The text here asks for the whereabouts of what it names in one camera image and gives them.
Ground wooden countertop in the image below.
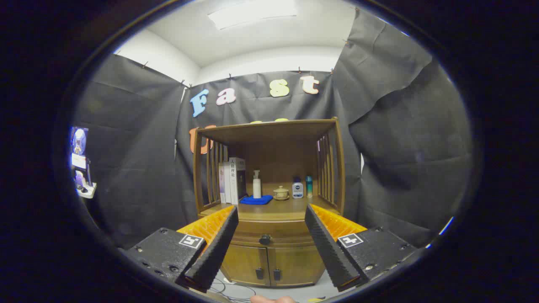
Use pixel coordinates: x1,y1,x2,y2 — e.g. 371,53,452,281
202,196,339,221

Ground floor cables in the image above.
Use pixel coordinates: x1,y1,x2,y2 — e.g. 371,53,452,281
208,269,257,303

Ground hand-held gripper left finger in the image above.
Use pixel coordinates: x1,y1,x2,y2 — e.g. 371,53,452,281
119,205,239,294

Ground wooden cabinet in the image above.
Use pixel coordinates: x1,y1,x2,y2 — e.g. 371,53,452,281
192,118,347,289

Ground wooden cabinet door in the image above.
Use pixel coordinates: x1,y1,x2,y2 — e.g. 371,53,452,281
267,246,325,287
220,244,271,287

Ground wooden drawer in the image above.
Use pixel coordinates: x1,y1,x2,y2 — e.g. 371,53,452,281
229,219,314,249

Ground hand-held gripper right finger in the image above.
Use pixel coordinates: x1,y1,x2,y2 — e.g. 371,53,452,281
304,204,417,292

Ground white book with portrait cover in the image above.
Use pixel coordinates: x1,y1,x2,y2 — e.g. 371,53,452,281
229,157,248,205

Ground blue folded cloth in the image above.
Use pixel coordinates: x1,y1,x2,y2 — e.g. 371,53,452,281
240,194,273,205

